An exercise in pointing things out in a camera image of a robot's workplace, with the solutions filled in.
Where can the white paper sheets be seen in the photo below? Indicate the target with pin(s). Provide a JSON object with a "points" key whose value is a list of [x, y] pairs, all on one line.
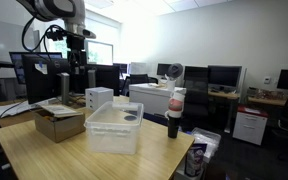
{"points": [[7, 108]]}

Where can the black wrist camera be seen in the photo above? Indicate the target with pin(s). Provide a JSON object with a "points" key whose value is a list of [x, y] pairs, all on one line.
{"points": [[55, 34]]}

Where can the white sticker note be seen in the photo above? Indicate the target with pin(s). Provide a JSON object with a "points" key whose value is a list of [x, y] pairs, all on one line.
{"points": [[41, 68]]}

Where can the monitor with blue screen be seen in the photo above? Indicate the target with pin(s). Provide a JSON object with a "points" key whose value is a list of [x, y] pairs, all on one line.
{"points": [[15, 66]]}

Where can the clear plastic lidded container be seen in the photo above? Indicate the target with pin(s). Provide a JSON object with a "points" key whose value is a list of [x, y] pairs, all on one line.
{"points": [[114, 136]]}

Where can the brown cardboard box with lid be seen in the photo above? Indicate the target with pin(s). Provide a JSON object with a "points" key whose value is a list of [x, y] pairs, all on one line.
{"points": [[59, 128]]}

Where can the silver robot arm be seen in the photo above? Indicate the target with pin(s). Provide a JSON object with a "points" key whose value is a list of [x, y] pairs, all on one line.
{"points": [[57, 8]]}

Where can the black Dell monitor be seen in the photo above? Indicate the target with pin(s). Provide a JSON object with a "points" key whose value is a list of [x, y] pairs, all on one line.
{"points": [[47, 86]]}

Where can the white upright panel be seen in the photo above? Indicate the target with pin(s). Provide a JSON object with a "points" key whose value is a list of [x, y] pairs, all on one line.
{"points": [[244, 80]]}

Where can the purple snack bag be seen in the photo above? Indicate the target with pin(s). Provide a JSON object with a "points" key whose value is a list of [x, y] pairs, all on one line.
{"points": [[195, 161]]}

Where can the white three-drawer cabinet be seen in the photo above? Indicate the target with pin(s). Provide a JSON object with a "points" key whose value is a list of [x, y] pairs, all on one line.
{"points": [[99, 98]]}

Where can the clear plastic storage bin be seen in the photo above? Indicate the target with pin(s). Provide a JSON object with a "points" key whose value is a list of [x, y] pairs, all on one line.
{"points": [[210, 140]]}

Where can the white red-topped filing cabinet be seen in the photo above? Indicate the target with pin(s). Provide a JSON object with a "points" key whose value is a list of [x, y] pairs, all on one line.
{"points": [[250, 126]]}

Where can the white wall thermostat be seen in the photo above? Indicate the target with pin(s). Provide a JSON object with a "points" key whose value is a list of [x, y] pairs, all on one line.
{"points": [[267, 80]]}

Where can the large black desk monitor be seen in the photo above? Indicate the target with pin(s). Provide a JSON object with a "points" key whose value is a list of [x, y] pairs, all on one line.
{"points": [[224, 76]]}

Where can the large white storage box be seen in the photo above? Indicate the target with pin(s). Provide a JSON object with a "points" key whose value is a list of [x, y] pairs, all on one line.
{"points": [[150, 100]]}

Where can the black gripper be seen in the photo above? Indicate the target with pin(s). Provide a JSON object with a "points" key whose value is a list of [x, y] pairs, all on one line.
{"points": [[76, 53]]}

